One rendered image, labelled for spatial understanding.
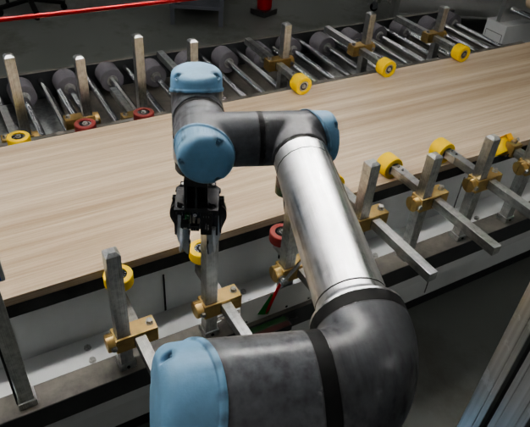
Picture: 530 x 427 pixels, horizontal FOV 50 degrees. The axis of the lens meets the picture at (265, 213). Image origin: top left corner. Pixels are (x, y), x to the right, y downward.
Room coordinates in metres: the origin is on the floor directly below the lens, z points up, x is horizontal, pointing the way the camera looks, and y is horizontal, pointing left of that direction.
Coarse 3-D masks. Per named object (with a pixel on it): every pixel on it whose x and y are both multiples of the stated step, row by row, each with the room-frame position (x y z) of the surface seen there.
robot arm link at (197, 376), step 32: (160, 352) 0.29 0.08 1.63; (192, 352) 0.28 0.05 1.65; (224, 352) 0.28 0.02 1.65; (256, 352) 0.28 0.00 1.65; (288, 352) 0.29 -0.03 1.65; (320, 352) 0.29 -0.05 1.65; (160, 384) 0.26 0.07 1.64; (192, 384) 0.25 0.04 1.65; (224, 384) 0.25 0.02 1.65; (256, 384) 0.26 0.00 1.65; (288, 384) 0.26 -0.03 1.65; (320, 384) 0.26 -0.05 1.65; (160, 416) 0.24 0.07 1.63; (192, 416) 0.23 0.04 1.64; (224, 416) 0.23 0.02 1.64; (256, 416) 0.24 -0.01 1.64; (288, 416) 0.24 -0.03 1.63; (320, 416) 0.24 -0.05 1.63
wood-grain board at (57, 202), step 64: (448, 64) 2.71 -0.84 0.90; (512, 64) 2.78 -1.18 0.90; (128, 128) 1.85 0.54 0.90; (384, 128) 2.02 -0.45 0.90; (448, 128) 2.06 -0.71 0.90; (512, 128) 2.11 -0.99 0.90; (0, 192) 1.40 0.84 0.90; (64, 192) 1.43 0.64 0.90; (128, 192) 1.45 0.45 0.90; (256, 192) 1.51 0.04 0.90; (0, 256) 1.12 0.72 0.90; (64, 256) 1.14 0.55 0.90; (128, 256) 1.16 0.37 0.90
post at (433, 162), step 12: (432, 156) 1.47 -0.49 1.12; (432, 168) 1.46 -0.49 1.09; (420, 180) 1.49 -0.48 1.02; (432, 180) 1.47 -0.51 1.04; (420, 192) 1.47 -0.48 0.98; (432, 192) 1.48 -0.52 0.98; (420, 216) 1.47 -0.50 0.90; (408, 228) 1.48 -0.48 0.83; (420, 228) 1.48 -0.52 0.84; (408, 240) 1.47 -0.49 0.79
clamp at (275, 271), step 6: (300, 258) 1.24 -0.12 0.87; (276, 264) 1.21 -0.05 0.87; (270, 270) 1.21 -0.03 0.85; (276, 270) 1.19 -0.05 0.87; (282, 270) 1.19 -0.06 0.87; (288, 270) 1.19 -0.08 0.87; (270, 276) 1.20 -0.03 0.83; (276, 276) 1.18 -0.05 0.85; (294, 276) 1.20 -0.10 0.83; (276, 282) 1.18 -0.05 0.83
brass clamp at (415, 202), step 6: (438, 186) 1.53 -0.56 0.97; (414, 192) 1.49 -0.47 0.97; (438, 192) 1.50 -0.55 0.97; (444, 192) 1.50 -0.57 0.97; (408, 198) 1.47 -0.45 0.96; (414, 198) 1.46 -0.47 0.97; (420, 198) 1.46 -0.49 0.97; (426, 198) 1.46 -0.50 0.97; (432, 198) 1.47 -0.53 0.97; (444, 198) 1.50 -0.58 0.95; (408, 204) 1.47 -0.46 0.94; (414, 204) 1.45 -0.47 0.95; (420, 204) 1.45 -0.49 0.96; (426, 204) 1.46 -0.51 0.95; (432, 204) 1.48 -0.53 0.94; (414, 210) 1.44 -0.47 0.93; (420, 210) 1.45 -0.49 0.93; (426, 210) 1.47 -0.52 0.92
